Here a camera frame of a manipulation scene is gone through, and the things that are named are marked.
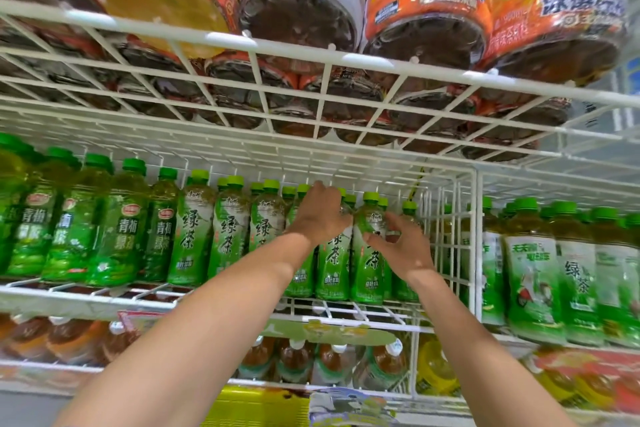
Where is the green tea bottle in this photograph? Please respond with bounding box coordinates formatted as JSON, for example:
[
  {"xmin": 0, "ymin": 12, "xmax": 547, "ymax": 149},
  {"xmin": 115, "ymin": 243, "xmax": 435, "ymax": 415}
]
[
  {"xmin": 315, "ymin": 187, "xmax": 354, "ymax": 302},
  {"xmin": 350, "ymin": 191, "xmax": 392, "ymax": 305}
]

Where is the pink shelf tag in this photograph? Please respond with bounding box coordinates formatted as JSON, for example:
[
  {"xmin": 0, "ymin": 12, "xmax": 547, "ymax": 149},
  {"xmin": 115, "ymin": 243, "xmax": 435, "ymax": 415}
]
[{"xmin": 117, "ymin": 311, "xmax": 165, "ymax": 333}]

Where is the row of green label teas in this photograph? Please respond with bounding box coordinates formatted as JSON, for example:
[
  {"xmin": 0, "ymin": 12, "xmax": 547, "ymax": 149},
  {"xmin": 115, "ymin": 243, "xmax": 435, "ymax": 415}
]
[{"xmin": 238, "ymin": 336, "xmax": 410, "ymax": 391}]

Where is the green oval shelf tag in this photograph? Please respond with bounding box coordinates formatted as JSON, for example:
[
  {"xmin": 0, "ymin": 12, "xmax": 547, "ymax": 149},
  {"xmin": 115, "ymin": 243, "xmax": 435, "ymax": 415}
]
[{"xmin": 261, "ymin": 319, "xmax": 398, "ymax": 346}]

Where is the person's left hand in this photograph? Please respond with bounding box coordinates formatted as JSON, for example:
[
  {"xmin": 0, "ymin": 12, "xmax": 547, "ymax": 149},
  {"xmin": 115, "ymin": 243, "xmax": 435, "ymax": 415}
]
[{"xmin": 287, "ymin": 181, "xmax": 355, "ymax": 248}]

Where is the row of pale green drinks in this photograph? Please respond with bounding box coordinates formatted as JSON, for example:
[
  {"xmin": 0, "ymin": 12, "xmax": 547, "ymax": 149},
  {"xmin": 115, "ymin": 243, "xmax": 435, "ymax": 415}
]
[{"xmin": 167, "ymin": 169, "xmax": 422, "ymax": 303}]

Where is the person's left forearm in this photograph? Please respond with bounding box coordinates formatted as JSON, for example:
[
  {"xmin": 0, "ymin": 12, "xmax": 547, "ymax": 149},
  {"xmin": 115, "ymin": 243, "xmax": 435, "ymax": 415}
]
[{"xmin": 52, "ymin": 231, "xmax": 318, "ymax": 427}]

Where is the row of white label drinks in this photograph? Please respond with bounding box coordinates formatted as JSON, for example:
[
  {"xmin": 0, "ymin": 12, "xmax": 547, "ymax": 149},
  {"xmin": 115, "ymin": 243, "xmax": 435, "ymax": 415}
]
[{"xmin": 460, "ymin": 196, "xmax": 640, "ymax": 348}]

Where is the group of large orange drinks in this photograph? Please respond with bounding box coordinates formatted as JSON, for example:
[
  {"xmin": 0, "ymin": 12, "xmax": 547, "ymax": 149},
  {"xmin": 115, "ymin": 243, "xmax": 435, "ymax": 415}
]
[{"xmin": 0, "ymin": 0, "xmax": 632, "ymax": 163}]

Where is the white wire shelf with divider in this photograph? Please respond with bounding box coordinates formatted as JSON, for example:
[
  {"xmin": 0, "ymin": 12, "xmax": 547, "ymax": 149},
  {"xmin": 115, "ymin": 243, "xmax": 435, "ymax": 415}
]
[{"xmin": 0, "ymin": 162, "xmax": 640, "ymax": 357}]

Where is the yellow package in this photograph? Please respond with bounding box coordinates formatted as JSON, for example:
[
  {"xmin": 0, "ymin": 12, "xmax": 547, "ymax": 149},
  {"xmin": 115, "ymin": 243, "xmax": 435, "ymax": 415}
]
[{"xmin": 200, "ymin": 385, "xmax": 312, "ymax": 427}]

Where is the row of brown tea drinks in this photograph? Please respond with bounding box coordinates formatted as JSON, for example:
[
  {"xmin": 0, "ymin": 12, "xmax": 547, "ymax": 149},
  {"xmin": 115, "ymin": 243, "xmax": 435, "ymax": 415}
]
[{"xmin": 0, "ymin": 313, "xmax": 143, "ymax": 367}]

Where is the blue and white package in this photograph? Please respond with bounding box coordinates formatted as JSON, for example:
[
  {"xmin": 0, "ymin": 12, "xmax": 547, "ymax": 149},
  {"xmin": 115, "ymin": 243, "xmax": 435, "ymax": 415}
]
[{"xmin": 308, "ymin": 388, "xmax": 398, "ymax": 427}]

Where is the row of red label drinks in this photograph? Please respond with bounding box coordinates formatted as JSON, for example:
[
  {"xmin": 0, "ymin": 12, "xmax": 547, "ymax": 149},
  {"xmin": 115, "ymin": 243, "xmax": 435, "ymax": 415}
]
[{"xmin": 522, "ymin": 348, "xmax": 640, "ymax": 415}]

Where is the person's right hand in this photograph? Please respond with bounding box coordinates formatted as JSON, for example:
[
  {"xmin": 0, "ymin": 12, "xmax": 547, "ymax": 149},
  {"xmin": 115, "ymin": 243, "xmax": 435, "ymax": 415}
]
[{"xmin": 362, "ymin": 212, "xmax": 439, "ymax": 285}]

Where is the row of dark green drinks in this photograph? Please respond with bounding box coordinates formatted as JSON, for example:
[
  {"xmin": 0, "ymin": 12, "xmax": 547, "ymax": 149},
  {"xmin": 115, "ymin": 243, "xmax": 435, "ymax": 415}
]
[{"xmin": 0, "ymin": 133, "xmax": 181, "ymax": 287}]

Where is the person's right forearm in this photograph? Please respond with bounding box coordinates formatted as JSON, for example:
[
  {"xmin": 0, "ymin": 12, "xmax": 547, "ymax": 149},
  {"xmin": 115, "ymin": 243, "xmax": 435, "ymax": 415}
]
[{"xmin": 411, "ymin": 269, "xmax": 577, "ymax": 427}]

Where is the yellow drink bottle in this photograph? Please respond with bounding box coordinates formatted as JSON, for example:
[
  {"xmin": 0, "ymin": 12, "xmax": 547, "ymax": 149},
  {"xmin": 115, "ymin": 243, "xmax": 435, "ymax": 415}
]
[{"xmin": 417, "ymin": 339, "xmax": 460, "ymax": 396}]

